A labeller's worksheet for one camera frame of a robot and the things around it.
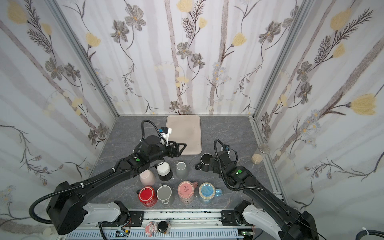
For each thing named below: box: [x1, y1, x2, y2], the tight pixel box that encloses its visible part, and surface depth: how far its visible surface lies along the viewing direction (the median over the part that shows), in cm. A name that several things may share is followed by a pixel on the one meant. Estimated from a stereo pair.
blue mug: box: [198, 182, 223, 205], surface depth 75 cm
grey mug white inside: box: [176, 161, 189, 179], surface depth 84 cm
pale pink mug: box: [139, 169, 157, 187], surface depth 83 cm
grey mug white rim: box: [156, 185, 172, 205], surface depth 74 cm
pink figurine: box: [145, 221, 158, 238], surface depth 70 cm
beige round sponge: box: [251, 153, 263, 165], surface depth 95 cm
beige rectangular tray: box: [166, 115, 202, 155], surface depth 117 cm
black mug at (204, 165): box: [194, 153, 214, 172], surface depth 88 cm
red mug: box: [138, 186, 157, 208], surface depth 76 cm
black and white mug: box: [156, 161, 173, 182], surface depth 84 cm
